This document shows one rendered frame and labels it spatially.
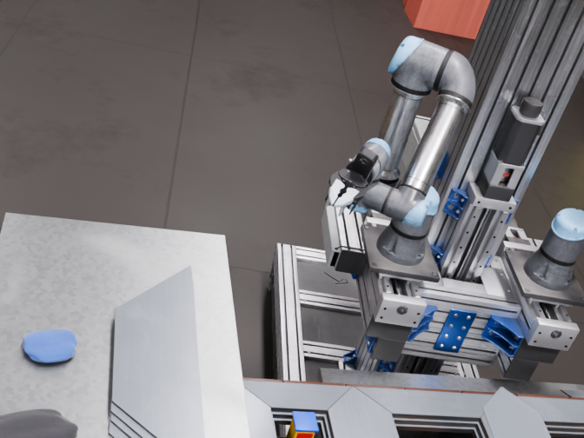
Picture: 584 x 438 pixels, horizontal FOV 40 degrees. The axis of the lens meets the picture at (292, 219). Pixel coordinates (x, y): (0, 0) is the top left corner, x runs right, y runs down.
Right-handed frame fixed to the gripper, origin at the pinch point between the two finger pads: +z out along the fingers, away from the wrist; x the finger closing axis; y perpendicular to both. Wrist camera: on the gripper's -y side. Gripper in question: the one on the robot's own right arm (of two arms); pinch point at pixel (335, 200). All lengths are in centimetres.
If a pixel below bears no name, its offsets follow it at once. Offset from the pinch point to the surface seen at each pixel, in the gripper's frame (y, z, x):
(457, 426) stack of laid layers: 56, -18, -56
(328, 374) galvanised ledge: 76, -30, -18
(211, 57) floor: 170, -353, 171
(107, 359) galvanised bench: 44, 37, 27
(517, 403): 51, -34, -69
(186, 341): 40.1, 22.9, 14.6
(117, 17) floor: 180, -356, 253
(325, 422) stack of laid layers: 59, 5, -24
